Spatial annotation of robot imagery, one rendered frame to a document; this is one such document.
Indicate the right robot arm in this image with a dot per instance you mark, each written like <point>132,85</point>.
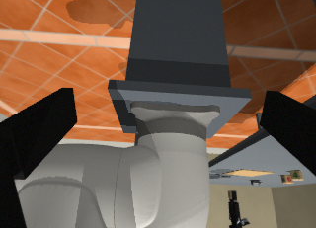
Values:
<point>244,222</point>

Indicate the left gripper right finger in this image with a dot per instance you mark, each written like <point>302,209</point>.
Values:
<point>293,125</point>

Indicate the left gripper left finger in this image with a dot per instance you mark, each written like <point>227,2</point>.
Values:
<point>25,140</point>

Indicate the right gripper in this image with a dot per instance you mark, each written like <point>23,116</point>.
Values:
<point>234,212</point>

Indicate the tan flat mat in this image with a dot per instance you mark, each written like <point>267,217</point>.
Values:
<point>250,173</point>

